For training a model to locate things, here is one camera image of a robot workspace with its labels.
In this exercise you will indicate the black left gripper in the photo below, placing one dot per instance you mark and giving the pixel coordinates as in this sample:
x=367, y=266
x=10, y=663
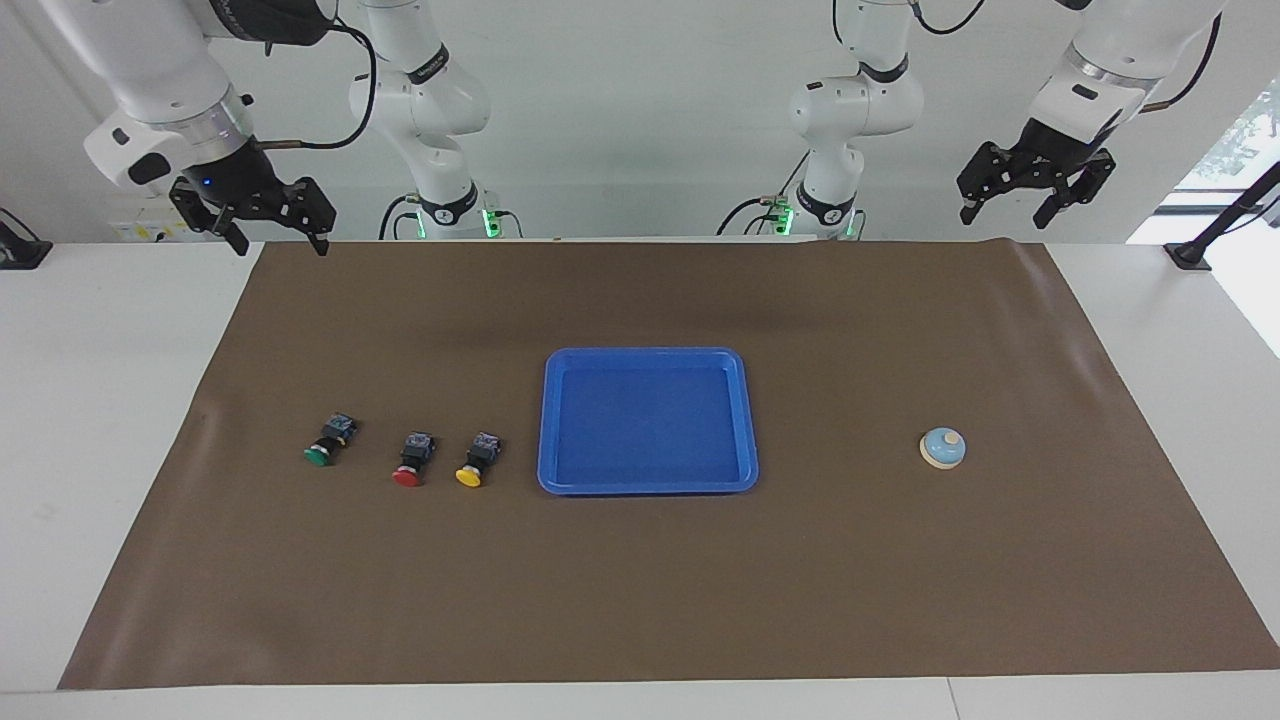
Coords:
x=1050, y=150

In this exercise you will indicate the red push button switch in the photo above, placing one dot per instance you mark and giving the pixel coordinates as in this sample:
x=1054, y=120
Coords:
x=407, y=477

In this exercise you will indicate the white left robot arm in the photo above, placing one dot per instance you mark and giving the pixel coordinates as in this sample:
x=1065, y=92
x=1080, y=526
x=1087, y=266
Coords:
x=855, y=105

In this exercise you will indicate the brown table mat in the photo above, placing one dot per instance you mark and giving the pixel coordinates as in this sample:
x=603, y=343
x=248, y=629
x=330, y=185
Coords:
x=640, y=580

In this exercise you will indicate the light blue desk bell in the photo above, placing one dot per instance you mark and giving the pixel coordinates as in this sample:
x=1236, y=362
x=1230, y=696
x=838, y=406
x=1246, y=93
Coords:
x=940, y=452

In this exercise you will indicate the black clamp stand with rod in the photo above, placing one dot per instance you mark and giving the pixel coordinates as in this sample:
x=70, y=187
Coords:
x=1188, y=255

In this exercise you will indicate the bright window with greenery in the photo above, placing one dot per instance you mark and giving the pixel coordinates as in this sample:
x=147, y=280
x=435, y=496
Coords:
x=1240, y=140

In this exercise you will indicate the green push button switch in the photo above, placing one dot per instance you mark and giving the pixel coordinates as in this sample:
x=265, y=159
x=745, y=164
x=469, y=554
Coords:
x=318, y=456

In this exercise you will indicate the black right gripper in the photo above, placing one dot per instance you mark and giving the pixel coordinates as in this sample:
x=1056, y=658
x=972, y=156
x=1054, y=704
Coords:
x=240, y=185

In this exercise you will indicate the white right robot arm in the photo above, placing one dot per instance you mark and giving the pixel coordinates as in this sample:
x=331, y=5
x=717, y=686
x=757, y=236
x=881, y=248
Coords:
x=160, y=70

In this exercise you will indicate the blue plastic tray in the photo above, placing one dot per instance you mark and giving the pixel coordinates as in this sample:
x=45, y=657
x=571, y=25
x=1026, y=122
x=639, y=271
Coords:
x=650, y=420

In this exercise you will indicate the yellow push button switch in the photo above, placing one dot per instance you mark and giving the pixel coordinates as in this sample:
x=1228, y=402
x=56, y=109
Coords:
x=467, y=477

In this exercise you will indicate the white power strip yellow stickers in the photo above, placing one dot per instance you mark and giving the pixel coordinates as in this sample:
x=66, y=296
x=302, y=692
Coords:
x=150, y=232

